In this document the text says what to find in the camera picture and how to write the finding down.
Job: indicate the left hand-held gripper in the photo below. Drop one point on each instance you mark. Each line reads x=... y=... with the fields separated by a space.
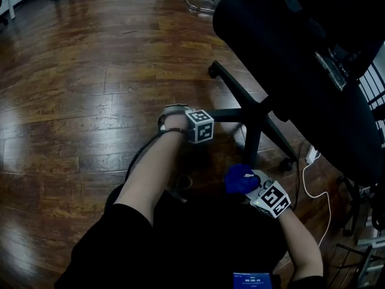
x=204 y=129

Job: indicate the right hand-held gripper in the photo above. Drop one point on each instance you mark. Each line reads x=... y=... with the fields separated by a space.
x=273 y=199

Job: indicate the blue cloth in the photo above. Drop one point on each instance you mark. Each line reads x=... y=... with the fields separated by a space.
x=239 y=179

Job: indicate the black office chair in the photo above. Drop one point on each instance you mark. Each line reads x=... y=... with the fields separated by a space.
x=254 y=116

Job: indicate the person's right forearm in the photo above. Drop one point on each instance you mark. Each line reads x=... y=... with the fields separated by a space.
x=303 y=245

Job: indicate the person's left forearm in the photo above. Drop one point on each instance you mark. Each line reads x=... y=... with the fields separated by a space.
x=150 y=173

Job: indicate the white power adaptor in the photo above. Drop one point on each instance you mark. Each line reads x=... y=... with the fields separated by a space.
x=311 y=155

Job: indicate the black metal stand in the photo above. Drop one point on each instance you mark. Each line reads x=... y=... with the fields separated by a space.
x=355 y=209

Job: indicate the phone with blue screen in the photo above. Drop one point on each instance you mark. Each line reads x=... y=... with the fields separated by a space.
x=252 y=280

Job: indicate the grey metal rack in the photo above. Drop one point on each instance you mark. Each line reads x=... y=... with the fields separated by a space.
x=371 y=242

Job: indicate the black metal railing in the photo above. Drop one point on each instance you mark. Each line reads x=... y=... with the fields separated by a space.
x=374 y=101

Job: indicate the silver-edged flat device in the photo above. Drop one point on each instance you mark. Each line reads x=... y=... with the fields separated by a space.
x=332 y=71

